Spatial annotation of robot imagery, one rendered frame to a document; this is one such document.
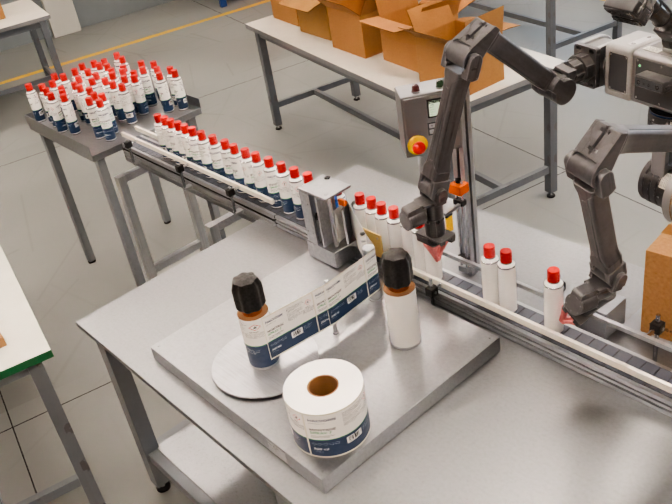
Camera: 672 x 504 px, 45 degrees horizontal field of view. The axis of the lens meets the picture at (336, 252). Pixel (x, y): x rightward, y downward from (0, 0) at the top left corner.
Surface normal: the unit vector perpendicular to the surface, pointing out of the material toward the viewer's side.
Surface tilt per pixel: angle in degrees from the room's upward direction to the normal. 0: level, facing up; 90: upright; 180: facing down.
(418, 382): 0
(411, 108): 90
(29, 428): 0
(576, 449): 0
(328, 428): 90
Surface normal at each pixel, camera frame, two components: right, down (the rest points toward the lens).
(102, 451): -0.15, -0.83
